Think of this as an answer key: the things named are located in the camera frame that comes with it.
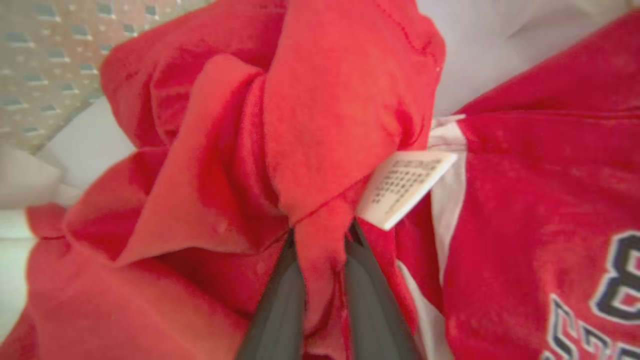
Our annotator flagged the perforated round laundry basket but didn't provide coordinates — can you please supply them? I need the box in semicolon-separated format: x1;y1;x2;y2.
0;0;211;153

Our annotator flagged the red jersey with white stripes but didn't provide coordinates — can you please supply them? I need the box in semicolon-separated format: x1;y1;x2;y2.
0;0;640;360

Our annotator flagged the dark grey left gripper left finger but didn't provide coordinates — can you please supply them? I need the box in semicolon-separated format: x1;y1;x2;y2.
235;230;307;360

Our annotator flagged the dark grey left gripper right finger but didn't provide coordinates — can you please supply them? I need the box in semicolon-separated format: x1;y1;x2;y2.
343;220;421;360

